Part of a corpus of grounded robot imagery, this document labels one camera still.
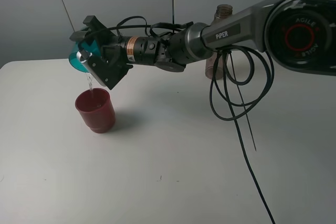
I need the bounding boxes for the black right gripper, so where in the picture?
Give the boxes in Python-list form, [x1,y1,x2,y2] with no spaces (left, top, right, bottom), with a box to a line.
[69,15,160,66]

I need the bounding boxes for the teal translucent plastic cup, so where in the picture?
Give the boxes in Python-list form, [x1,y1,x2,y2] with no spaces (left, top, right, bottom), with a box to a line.
[68,26,100,73]

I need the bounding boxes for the smoky transparent plastic bottle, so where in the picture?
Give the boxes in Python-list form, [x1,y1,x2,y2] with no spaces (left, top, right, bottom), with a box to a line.
[204,4,235,81]

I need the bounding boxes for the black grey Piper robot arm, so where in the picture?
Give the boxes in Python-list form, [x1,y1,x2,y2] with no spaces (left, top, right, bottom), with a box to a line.
[69,0,335,76]

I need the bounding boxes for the red plastic cup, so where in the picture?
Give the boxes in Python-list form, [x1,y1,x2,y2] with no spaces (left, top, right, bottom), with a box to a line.
[75,88,116,134]

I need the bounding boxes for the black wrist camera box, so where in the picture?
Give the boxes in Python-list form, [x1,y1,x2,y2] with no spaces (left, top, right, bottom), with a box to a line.
[83,46,133,90]

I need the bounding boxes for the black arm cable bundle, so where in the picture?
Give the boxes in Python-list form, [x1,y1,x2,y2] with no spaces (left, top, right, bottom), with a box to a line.
[81,16,276,224]

